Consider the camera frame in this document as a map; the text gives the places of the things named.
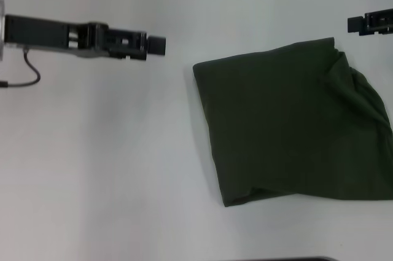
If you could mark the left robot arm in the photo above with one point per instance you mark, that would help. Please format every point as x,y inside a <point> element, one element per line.
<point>2,30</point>

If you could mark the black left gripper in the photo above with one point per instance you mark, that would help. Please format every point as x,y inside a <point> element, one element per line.
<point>46,35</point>

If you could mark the dark green printed t-shirt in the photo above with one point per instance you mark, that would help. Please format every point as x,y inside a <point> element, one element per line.
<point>276,119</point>

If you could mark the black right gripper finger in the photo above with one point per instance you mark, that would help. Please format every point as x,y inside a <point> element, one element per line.
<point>368,23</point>
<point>376,33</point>

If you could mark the dark flat object edge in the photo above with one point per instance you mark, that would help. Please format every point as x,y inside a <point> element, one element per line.
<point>299,259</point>

